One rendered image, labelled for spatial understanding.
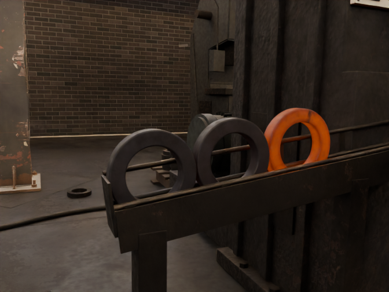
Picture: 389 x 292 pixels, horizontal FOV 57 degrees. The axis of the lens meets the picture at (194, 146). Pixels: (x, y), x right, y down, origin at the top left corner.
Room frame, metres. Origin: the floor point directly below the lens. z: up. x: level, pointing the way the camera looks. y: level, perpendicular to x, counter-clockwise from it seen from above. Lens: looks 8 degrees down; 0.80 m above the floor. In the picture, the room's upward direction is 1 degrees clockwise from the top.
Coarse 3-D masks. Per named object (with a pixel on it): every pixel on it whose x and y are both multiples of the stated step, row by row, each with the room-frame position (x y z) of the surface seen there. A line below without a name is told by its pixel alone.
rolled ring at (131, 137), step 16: (128, 144) 0.68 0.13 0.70; (144, 144) 0.69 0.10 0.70; (160, 144) 0.71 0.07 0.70; (176, 144) 0.72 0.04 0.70; (112, 160) 0.67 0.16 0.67; (128, 160) 0.68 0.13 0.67; (176, 160) 0.75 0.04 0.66; (192, 160) 0.73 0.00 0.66; (112, 176) 0.67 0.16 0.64; (192, 176) 0.73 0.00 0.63; (112, 192) 0.67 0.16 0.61; (128, 192) 0.68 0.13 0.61
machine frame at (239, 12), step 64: (256, 0) 1.50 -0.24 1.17; (320, 0) 1.13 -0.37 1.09; (256, 64) 1.48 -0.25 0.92; (320, 64) 1.14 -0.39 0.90; (384, 64) 1.13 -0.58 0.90; (384, 128) 1.07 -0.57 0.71; (384, 192) 1.08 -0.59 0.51; (256, 256) 1.42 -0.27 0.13; (320, 256) 1.09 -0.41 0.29; (384, 256) 1.09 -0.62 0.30
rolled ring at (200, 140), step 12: (228, 120) 0.77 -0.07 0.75; (240, 120) 0.78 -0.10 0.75; (204, 132) 0.76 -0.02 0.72; (216, 132) 0.76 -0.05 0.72; (228, 132) 0.77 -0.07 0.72; (240, 132) 0.78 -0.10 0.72; (252, 132) 0.79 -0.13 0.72; (204, 144) 0.74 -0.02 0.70; (252, 144) 0.80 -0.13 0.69; (264, 144) 0.80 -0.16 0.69; (204, 156) 0.75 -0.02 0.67; (252, 156) 0.82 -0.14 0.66; (264, 156) 0.80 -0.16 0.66; (204, 168) 0.75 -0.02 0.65; (252, 168) 0.81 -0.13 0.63; (264, 168) 0.81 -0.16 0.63; (204, 180) 0.75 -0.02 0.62; (216, 180) 0.76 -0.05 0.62
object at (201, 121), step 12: (192, 120) 2.26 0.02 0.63; (204, 120) 2.13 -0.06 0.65; (216, 120) 2.12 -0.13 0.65; (192, 132) 2.26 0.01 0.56; (192, 144) 2.26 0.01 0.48; (216, 144) 2.03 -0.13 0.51; (228, 144) 2.07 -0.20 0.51; (216, 156) 2.04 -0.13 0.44; (228, 156) 2.08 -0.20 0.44; (216, 168) 2.09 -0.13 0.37; (228, 168) 2.15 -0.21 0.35; (216, 228) 1.83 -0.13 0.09; (216, 240) 1.82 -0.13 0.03
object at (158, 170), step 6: (162, 156) 3.03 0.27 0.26; (168, 156) 2.98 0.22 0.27; (156, 168) 3.10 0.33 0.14; (162, 168) 3.07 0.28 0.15; (168, 168) 3.00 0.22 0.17; (174, 168) 2.78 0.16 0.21; (156, 174) 3.18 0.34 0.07; (162, 174) 2.85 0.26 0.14; (168, 174) 2.86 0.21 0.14; (156, 180) 3.15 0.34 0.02; (162, 180) 3.00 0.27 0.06; (168, 180) 2.67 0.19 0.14; (168, 186) 2.83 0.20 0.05
